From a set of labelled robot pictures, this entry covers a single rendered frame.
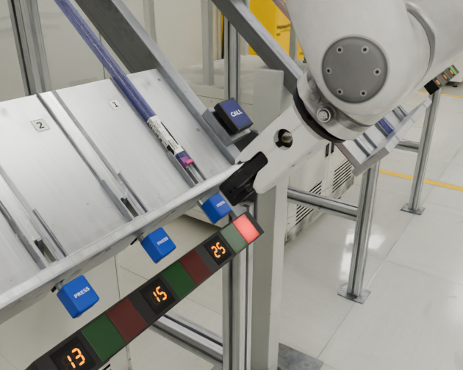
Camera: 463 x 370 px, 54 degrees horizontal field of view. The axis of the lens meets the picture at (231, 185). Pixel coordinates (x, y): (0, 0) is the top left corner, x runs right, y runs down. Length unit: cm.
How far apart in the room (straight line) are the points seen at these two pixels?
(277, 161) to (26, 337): 61
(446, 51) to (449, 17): 3
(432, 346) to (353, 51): 125
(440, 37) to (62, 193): 38
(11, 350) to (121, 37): 56
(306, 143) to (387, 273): 135
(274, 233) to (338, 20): 71
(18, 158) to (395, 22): 38
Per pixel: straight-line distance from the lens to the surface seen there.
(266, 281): 107
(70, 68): 287
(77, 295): 45
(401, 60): 33
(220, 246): 58
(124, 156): 57
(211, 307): 152
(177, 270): 53
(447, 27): 39
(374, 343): 146
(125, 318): 48
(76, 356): 46
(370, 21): 33
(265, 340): 118
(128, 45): 74
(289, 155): 45
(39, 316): 91
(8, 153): 52
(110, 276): 98
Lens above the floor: 97
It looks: 25 degrees down
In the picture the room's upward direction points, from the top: straight up
